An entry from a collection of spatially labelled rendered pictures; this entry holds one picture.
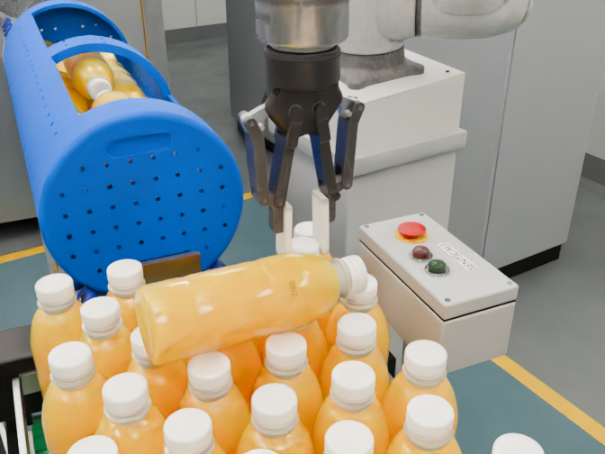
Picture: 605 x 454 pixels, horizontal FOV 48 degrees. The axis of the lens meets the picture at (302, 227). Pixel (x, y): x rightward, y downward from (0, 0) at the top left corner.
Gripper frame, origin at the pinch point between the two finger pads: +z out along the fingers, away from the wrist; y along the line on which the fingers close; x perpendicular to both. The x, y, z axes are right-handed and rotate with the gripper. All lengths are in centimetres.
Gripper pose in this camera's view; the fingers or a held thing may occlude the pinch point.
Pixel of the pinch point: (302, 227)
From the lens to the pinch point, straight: 76.3
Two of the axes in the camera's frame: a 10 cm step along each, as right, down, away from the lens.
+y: -9.2, 1.9, -3.5
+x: 4.0, 4.4, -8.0
